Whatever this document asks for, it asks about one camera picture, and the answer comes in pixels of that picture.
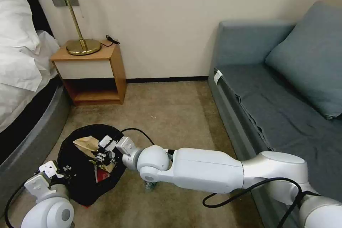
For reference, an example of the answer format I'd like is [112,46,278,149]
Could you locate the black headboard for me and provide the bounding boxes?
[25,0,58,42]

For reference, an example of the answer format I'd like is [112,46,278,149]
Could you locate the blue-grey sofa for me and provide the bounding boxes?
[207,0,342,228]

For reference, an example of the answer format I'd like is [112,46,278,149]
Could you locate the blue-grey sofa cushion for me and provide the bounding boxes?
[265,0,342,120]

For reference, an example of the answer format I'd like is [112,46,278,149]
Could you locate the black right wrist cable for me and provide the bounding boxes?
[120,128,177,155]

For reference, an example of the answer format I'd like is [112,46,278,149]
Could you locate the wooden nightstand white drawer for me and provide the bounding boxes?
[50,41,128,107]

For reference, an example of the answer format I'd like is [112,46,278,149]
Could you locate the brass table lamp grey shade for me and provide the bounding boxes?
[28,0,102,56]

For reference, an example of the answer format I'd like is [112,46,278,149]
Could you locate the grey wall switch plate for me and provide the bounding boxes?
[51,0,81,7]

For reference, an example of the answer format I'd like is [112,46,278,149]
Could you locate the white pillow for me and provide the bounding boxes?
[0,0,41,52]

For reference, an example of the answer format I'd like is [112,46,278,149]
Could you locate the brown paper bag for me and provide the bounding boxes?
[73,135,126,173]

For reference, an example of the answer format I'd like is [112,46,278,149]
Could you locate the black trash bin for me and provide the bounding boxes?
[57,124,128,209]

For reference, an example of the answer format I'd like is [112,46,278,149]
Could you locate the red snack packet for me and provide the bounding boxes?
[95,169,110,183]

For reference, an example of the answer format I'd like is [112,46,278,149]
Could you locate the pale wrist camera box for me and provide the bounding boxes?
[39,160,59,178]
[99,135,117,150]

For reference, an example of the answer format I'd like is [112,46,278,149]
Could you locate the white bed sheet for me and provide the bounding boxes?
[0,30,62,134]

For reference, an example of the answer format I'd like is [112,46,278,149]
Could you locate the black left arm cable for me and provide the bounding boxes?
[4,182,28,228]

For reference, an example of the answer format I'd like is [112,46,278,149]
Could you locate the thin black lamp cord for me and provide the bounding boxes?
[100,34,120,48]

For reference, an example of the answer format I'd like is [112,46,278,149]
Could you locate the grey upholstered bed base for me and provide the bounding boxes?
[0,78,72,186]

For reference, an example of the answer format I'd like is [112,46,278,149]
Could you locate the black right elbow cable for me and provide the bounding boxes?
[202,176,311,228]

